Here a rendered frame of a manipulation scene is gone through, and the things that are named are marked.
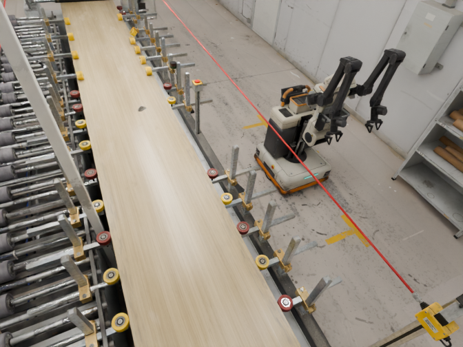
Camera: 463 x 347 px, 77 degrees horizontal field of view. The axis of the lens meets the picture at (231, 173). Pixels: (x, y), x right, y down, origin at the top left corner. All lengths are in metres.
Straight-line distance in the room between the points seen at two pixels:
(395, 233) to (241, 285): 2.15
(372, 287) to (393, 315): 0.25
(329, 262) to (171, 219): 1.65
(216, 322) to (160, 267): 0.42
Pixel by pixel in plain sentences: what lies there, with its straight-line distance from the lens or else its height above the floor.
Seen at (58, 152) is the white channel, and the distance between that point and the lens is 1.52.
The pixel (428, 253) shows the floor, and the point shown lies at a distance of 3.53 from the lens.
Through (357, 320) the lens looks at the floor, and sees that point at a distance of 2.84.
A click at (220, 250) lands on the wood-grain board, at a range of 1.75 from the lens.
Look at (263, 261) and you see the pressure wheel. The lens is 1.75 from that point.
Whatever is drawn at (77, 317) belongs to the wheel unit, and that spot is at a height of 1.08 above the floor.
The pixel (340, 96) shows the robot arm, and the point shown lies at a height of 1.37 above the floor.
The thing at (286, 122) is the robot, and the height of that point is 0.79.
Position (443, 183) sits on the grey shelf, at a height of 0.14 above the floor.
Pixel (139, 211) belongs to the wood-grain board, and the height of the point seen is 0.90.
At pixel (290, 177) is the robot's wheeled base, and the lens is 3.06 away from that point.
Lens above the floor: 2.45
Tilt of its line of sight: 47 degrees down
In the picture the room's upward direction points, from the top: 7 degrees clockwise
